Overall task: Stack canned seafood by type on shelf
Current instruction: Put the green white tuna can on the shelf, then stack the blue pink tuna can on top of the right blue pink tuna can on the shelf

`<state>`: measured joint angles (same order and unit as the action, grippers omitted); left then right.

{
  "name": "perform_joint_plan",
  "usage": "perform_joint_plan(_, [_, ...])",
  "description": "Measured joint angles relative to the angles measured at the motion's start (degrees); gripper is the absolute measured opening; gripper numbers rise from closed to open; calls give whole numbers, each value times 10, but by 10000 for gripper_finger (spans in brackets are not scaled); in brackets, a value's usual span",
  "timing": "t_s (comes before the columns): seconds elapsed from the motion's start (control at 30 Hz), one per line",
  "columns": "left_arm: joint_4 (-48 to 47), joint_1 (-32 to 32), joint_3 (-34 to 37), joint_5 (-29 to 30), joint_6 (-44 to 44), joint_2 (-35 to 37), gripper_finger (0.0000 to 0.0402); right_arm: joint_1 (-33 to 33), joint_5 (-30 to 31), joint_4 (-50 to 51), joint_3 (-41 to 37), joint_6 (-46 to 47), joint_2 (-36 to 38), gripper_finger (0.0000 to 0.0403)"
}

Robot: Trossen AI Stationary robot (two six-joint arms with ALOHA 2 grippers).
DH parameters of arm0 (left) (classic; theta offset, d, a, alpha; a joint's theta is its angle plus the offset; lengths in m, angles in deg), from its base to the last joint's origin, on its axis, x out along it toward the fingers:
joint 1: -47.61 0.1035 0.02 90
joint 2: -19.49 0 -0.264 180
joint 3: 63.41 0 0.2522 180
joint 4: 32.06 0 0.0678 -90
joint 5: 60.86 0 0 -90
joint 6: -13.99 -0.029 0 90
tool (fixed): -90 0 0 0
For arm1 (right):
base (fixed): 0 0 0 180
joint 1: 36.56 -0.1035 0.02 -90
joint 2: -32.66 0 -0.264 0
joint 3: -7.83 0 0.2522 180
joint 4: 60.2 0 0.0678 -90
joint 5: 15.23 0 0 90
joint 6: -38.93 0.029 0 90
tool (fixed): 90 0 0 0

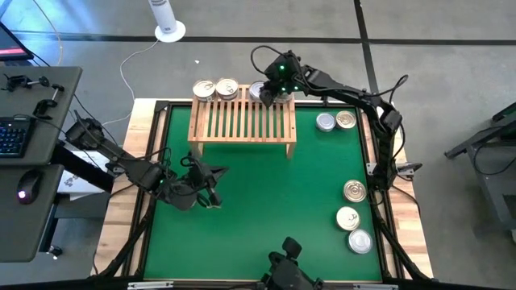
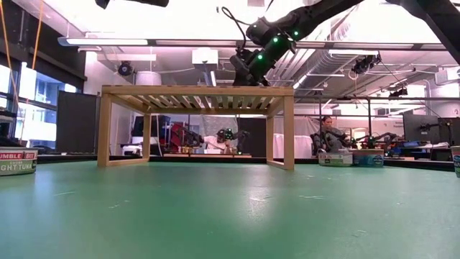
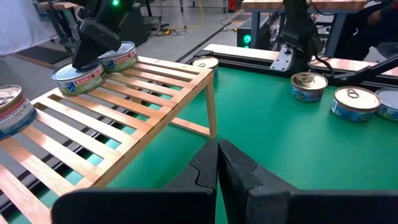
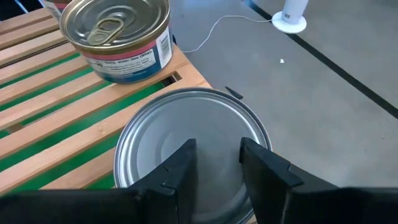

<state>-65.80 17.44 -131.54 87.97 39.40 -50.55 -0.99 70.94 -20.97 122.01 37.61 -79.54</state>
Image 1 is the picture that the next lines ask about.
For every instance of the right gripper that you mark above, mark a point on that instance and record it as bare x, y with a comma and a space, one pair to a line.
282, 78

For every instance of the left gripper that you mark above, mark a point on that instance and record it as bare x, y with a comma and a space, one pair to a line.
199, 179

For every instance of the gold-lid blue-label tuna can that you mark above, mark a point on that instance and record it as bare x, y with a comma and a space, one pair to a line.
227, 88
348, 218
346, 119
204, 89
354, 190

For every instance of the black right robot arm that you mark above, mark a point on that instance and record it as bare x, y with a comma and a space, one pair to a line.
350, 94

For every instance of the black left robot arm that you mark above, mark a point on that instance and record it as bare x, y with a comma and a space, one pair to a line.
133, 169

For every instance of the wooden slatted shelf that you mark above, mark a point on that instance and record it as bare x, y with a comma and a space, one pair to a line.
242, 140

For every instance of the green table mat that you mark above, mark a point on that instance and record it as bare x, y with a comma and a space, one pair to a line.
262, 217

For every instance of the black desk support beam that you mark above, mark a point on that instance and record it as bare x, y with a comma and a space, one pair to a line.
80, 171

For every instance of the white tower fan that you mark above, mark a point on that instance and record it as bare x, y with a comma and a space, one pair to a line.
167, 24

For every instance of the white printed box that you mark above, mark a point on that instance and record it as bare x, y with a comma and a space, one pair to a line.
70, 183

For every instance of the dark grey desk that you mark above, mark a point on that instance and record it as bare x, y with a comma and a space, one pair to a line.
24, 233
60, 133

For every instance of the black desk knob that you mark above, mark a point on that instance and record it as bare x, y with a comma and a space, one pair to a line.
54, 251

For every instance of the black computer mouse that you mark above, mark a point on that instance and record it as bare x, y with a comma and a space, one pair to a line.
29, 185

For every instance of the black desk clamp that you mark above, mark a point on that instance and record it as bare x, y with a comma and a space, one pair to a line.
46, 104
24, 81

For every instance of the black backlit keyboard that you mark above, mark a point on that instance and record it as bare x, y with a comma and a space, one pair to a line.
14, 137

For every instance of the dark grey cart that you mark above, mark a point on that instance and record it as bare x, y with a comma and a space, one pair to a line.
500, 189

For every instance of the black laptop screen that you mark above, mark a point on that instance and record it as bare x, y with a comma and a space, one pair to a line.
12, 40

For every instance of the black metal rig frame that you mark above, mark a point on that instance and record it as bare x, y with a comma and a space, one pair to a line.
201, 283

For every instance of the silver metal bracket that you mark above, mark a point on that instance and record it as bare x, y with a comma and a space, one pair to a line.
375, 287
150, 285

